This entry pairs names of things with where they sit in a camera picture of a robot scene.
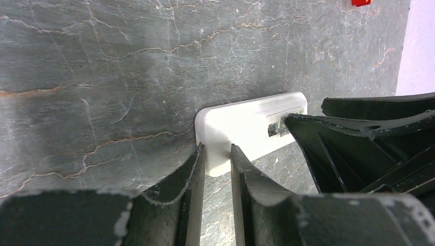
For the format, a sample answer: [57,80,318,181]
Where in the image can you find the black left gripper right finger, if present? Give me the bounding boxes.
[230,145,434,245]

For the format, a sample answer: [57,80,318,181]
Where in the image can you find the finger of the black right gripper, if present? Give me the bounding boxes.
[321,92,434,120]
[285,111,434,204]

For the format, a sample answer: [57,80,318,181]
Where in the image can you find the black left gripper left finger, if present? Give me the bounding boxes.
[1,145,205,245]

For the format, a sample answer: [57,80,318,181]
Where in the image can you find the white battery cover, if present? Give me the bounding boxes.
[265,107,306,138]

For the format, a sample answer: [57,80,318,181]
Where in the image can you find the white remote control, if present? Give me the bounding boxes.
[194,92,308,177]

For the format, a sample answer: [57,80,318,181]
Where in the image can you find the red owl toy block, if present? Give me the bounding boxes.
[351,0,373,7]

